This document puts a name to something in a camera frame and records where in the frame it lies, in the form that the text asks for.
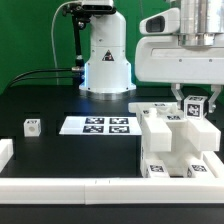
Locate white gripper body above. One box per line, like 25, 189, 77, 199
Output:
135, 34, 224, 85

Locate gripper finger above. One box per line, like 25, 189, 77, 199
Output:
171, 83, 184, 108
208, 84, 222, 113

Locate white cube nut with tag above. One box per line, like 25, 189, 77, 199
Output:
23, 119, 41, 137

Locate white flat chair panel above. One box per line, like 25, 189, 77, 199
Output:
59, 116, 141, 135

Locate black cables at base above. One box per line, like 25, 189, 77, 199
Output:
3, 66, 86, 94

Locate white border fence frame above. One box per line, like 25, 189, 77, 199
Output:
0, 136, 224, 205

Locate white chair seat block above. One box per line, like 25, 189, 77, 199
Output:
140, 123, 202, 178

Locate white chair side frame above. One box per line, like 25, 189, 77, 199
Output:
128, 102, 221, 156

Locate small white cube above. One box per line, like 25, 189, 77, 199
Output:
184, 95, 207, 119

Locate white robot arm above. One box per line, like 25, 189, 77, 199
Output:
80, 0, 224, 111

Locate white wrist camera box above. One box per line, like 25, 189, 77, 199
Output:
139, 8, 180, 35

